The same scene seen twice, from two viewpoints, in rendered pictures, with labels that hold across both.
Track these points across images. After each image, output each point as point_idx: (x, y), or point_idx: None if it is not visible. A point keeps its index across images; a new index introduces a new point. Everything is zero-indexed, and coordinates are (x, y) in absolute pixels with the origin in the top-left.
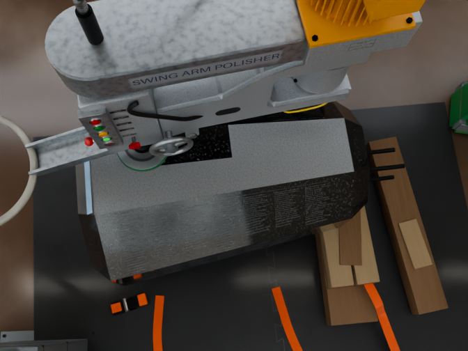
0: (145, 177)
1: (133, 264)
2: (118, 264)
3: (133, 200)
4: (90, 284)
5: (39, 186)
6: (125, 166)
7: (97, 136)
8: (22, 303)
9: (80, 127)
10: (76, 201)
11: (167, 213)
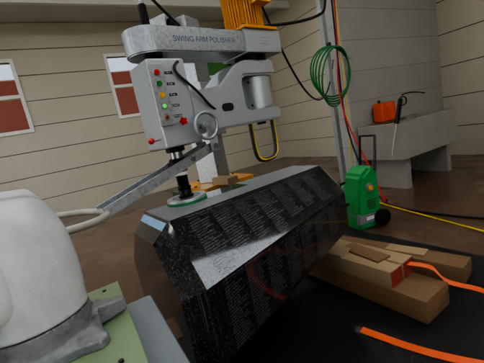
0: (198, 203)
1: (220, 263)
2: (206, 266)
3: (196, 209)
4: None
5: None
6: (179, 207)
7: (158, 99)
8: None
9: (139, 180)
10: None
11: (226, 209)
